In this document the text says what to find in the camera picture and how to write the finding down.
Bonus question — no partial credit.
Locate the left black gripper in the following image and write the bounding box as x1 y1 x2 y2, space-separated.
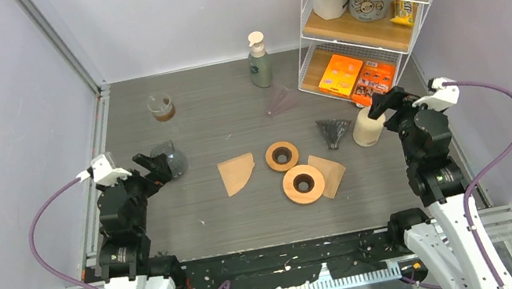
93 148 180 237

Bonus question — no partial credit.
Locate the dark ribbed glass dripper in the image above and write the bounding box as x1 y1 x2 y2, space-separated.
315 118 352 150

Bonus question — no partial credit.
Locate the large wooden ring holder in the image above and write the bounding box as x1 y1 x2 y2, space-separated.
282 164 326 205

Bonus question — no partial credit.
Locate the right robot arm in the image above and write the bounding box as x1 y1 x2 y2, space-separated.
368 78 512 289

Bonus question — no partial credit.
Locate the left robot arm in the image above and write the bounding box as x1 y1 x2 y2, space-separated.
77 154 187 289

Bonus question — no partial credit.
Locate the pink glass dripper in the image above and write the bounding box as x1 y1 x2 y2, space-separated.
265 84 298 117

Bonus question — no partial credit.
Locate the glass carafe server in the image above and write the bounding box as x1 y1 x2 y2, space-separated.
150 139 189 179

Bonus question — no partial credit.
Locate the orange snack packet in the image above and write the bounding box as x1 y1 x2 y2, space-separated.
351 60 396 107

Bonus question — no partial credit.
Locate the cream pump bottle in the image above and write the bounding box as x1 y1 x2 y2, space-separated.
352 107 386 147

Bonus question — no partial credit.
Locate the orange box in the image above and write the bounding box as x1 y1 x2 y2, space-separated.
318 54 363 98

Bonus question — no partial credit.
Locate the small glass with wood band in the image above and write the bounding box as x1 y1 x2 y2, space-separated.
147 93 176 122

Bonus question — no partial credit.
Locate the yellow snack bag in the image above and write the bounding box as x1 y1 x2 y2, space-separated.
390 0 418 27

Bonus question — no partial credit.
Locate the cartoon printed tin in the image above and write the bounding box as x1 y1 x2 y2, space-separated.
348 0 391 22

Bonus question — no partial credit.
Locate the white paper roll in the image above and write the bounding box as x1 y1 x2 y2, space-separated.
312 0 349 20

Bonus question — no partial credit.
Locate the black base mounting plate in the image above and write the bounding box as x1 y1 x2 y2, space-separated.
151 208 430 289

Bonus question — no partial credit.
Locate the green pump bottle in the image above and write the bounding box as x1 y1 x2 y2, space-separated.
247 31 273 88

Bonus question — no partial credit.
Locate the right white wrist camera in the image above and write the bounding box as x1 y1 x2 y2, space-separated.
412 77 460 112

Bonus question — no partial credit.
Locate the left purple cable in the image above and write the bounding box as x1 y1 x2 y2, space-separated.
20 174 117 289

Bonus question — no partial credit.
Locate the aluminium frame rail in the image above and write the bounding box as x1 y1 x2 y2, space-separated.
15 0 110 271

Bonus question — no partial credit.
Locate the small wooden ring holder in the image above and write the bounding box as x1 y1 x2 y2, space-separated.
265 141 299 172

